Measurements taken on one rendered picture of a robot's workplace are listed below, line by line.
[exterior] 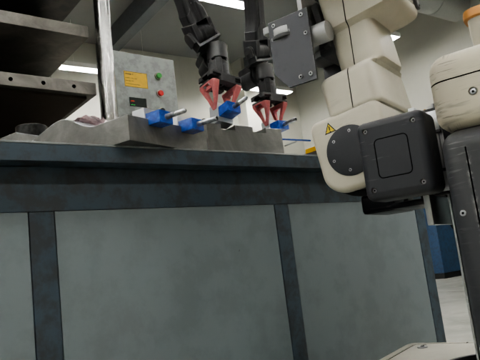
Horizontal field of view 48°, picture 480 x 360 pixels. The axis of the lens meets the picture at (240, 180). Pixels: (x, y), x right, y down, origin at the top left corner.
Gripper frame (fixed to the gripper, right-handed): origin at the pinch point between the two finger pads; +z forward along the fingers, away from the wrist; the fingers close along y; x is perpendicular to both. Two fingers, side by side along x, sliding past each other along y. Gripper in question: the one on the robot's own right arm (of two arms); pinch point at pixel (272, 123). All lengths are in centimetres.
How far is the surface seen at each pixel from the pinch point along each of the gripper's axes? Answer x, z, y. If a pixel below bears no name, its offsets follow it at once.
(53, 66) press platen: -101, -56, 31
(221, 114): 14.6, 4.0, 31.4
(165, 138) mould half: 22, 14, 54
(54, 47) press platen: -82, -56, 37
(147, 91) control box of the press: -72, -37, 2
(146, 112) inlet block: 23, 8, 58
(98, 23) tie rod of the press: -60, -57, 27
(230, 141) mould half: 14.2, 11.1, 29.2
